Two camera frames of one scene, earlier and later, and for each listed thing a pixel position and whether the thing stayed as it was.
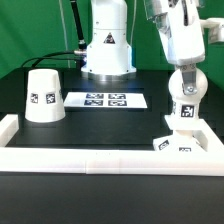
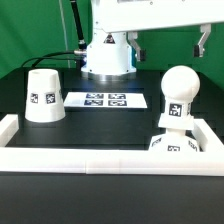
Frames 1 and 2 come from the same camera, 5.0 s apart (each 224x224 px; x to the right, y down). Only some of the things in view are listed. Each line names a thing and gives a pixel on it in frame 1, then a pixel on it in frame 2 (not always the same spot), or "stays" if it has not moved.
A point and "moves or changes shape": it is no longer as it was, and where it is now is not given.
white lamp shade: [44, 96] stays
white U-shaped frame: [84, 160] stays
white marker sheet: [105, 100] stays
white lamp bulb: [185, 106] moves or changes shape
